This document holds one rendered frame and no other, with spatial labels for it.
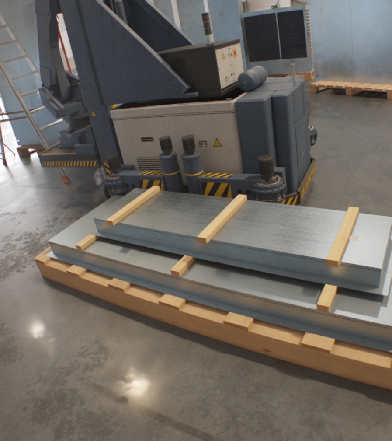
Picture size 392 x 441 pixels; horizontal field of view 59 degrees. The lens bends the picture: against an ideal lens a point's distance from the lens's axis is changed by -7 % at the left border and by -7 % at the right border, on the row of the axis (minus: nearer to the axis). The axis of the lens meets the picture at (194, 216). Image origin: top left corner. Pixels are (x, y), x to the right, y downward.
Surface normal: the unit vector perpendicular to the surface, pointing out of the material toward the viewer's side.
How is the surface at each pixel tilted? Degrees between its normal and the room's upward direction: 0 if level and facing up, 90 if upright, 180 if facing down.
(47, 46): 90
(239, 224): 0
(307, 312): 90
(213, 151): 90
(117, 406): 0
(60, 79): 95
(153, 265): 0
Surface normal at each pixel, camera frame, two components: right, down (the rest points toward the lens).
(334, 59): -0.77, 0.41
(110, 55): -0.45, 0.49
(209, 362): -0.17, -0.87
